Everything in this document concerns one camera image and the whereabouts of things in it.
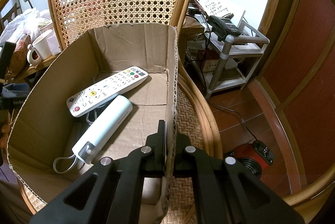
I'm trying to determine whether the pink white tissue box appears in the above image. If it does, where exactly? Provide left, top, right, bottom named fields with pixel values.
left=46, top=30, right=61, bottom=55

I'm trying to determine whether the white paper with writing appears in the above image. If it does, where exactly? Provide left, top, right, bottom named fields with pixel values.
left=199, top=0, right=233, bottom=17

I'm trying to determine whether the grey metal shelf cart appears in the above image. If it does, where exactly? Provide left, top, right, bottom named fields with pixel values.
left=186, top=14, right=270, bottom=99

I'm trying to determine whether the wooden side table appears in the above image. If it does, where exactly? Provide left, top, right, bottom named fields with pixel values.
left=6, top=55, right=58, bottom=83

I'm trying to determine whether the red black floor appliance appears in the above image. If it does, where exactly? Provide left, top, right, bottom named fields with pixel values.
left=224, top=140, right=275, bottom=178

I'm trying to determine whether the plastic bag of oranges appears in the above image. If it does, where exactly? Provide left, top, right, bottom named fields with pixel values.
left=1, top=8, right=52, bottom=43

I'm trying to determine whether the rattan wicker armchair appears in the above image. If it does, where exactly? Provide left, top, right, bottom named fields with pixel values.
left=7, top=0, right=188, bottom=216

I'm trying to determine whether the brown cardboard box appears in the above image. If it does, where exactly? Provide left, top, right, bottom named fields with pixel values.
left=6, top=22, right=179, bottom=224

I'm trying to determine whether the black desk telephone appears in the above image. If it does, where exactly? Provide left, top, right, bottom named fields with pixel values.
left=208, top=15, right=241, bottom=42

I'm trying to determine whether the white tv remote control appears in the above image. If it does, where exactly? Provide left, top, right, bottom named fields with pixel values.
left=66, top=66, right=148, bottom=118

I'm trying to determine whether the white ceramic mug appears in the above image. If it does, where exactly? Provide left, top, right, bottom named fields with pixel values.
left=27, top=29, right=53, bottom=67

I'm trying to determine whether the white tube device with strap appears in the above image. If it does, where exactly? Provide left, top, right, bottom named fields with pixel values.
left=53, top=95, right=133, bottom=174

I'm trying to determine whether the woven wooden basket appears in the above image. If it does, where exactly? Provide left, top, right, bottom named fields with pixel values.
left=5, top=34, right=31, bottom=80

